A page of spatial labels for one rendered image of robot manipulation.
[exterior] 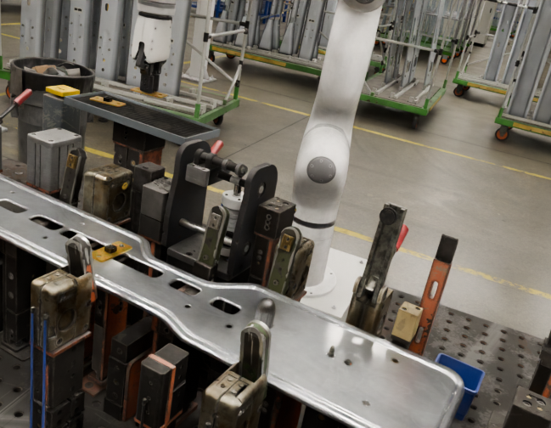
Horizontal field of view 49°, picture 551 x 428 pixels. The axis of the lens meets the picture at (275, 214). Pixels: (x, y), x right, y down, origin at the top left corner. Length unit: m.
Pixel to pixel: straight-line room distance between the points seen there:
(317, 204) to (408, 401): 0.65
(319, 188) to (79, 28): 4.57
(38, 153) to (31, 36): 4.35
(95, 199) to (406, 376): 0.74
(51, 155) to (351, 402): 0.86
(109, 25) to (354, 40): 4.39
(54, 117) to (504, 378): 1.31
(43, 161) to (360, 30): 0.76
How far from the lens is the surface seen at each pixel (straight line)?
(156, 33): 1.44
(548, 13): 7.79
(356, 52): 1.37
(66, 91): 1.66
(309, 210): 1.48
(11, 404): 1.32
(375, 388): 0.96
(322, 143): 1.38
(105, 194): 1.33
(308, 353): 0.99
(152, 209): 1.31
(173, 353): 0.96
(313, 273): 1.57
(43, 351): 1.05
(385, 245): 1.06
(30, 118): 3.94
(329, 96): 1.40
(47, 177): 1.45
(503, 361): 1.74
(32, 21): 5.76
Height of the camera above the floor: 1.56
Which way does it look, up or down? 23 degrees down
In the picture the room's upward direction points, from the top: 10 degrees clockwise
